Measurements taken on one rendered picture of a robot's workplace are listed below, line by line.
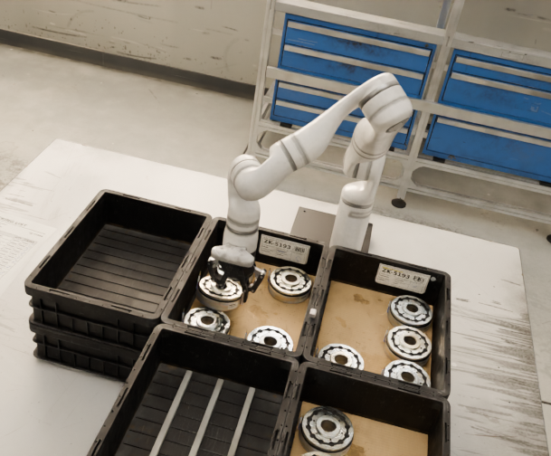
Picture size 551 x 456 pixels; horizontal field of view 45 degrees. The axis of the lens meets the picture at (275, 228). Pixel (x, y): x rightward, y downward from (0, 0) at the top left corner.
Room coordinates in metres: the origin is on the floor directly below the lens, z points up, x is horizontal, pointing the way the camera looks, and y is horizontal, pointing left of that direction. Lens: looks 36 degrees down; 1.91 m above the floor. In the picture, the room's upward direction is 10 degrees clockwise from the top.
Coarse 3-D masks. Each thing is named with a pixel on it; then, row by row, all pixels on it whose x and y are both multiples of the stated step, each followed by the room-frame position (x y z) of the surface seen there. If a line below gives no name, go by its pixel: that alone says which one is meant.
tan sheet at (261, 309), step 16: (208, 272) 1.25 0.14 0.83; (240, 304) 1.16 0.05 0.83; (256, 304) 1.16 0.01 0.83; (272, 304) 1.17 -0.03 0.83; (288, 304) 1.18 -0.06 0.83; (304, 304) 1.19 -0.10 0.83; (240, 320) 1.10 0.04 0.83; (256, 320) 1.11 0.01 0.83; (272, 320) 1.12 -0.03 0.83; (288, 320) 1.13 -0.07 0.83; (240, 336) 1.05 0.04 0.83
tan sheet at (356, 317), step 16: (336, 288) 1.27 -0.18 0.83; (352, 288) 1.28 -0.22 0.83; (336, 304) 1.21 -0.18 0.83; (352, 304) 1.22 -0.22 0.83; (368, 304) 1.23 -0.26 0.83; (384, 304) 1.24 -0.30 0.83; (336, 320) 1.16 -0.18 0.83; (352, 320) 1.17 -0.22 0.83; (368, 320) 1.17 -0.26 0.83; (384, 320) 1.18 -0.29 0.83; (320, 336) 1.10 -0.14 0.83; (336, 336) 1.11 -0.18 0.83; (352, 336) 1.11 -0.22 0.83; (368, 336) 1.12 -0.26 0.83; (384, 336) 1.13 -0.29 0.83; (368, 352) 1.07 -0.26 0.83; (384, 352) 1.08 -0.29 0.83; (368, 368) 1.02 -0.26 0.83
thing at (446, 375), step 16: (368, 256) 1.29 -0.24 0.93; (432, 272) 1.27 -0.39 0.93; (320, 288) 1.15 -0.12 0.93; (448, 288) 1.22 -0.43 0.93; (320, 304) 1.09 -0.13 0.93; (448, 304) 1.16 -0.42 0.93; (448, 320) 1.11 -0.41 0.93; (448, 336) 1.06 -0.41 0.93; (304, 352) 0.94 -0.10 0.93; (448, 352) 1.01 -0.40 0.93; (352, 368) 0.92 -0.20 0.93; (448, 368) 0.96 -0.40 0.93; (400, 384) 0.90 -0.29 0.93; (416, 384) 0.91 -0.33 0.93; (448, 384) 0.92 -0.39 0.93
